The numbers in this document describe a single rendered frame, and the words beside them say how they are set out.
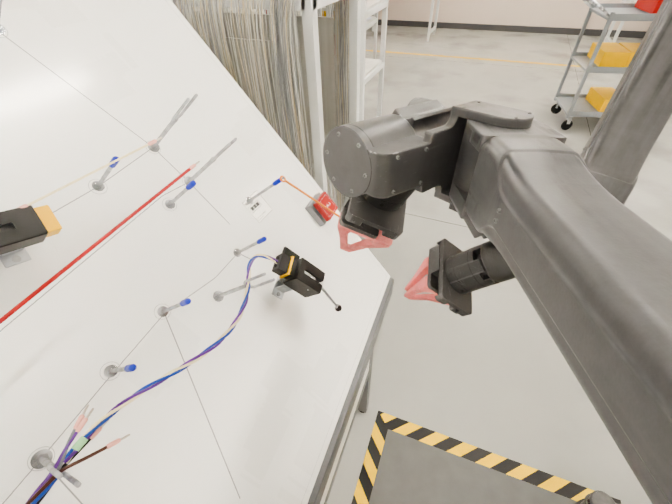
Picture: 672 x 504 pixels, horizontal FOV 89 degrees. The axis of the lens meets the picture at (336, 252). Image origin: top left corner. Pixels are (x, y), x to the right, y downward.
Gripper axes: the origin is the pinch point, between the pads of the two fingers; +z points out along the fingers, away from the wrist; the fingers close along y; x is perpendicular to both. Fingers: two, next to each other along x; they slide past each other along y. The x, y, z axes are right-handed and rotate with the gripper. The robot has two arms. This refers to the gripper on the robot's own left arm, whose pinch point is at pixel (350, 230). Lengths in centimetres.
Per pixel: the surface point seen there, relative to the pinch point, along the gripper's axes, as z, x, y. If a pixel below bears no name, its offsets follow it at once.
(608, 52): 44, 206, -324
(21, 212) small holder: 1.6, -33.6, 12.3
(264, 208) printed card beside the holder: 19.8, -12.6, -12.5
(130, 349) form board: 15.4, -21.2, 19.6
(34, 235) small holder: 2.5, -31.8, 13.8
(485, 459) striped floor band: 92, 101, 10
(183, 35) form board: 8, -38, -34
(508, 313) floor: 99, 125, -64
